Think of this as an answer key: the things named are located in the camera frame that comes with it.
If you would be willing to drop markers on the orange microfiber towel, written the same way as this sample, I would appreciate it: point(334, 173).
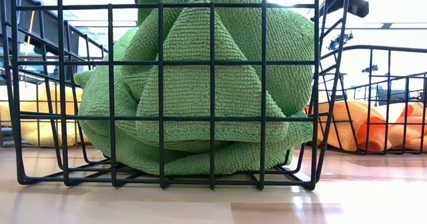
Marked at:
point(413, 127)
point(353, 124)

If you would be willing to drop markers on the dark monitor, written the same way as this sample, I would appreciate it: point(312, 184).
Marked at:
point(390, 94)

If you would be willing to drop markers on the dark ceiling fixture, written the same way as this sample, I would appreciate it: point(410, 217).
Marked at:
point(340, 41)
point(370, 69)

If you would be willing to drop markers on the yellow microfiber towel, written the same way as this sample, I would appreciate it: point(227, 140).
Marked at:
point(50, 97)
point(46, 134)

